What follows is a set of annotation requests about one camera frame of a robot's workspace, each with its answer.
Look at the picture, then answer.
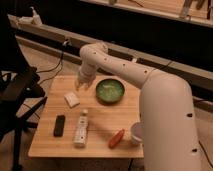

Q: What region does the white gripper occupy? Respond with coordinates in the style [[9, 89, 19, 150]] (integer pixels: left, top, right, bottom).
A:
[[75, 66, 96, 91]]

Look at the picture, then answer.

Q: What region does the white sponge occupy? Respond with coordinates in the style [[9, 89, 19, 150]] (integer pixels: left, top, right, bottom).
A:
[[64, 92, 80, 108]]

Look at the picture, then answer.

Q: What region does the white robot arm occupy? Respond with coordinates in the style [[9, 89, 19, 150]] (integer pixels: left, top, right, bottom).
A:
[[76, 42, 201, 171]]

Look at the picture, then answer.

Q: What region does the green ceramic bowl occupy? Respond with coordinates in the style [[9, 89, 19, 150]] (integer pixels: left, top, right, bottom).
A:
[[96, 78, 125, 104]]

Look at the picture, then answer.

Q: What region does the black rectangular block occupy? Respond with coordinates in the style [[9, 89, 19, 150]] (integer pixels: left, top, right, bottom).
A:
[[53, 115, 65, 137]]

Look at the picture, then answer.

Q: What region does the black office chair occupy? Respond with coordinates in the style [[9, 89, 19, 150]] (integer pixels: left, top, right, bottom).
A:
[[0, 0, 47, 171]]

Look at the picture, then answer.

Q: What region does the orange marker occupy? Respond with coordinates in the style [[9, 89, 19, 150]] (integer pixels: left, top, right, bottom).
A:
[[108, 129, 125, 148]]

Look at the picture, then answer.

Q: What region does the white paper cup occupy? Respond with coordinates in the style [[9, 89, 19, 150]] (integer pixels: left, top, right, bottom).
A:
[[130, 122, 142, 145]]

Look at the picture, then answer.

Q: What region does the white spray bottle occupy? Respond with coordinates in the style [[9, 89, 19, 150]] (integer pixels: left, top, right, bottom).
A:
[[18, 6, 44, 28]]

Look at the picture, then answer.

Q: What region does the black cable on floor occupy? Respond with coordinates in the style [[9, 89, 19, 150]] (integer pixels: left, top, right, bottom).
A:
[[35, 41, 69, 85]]

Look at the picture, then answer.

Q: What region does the grey metal rail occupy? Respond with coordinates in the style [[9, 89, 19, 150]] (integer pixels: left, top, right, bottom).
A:
[[8, 14, 213, 113]]

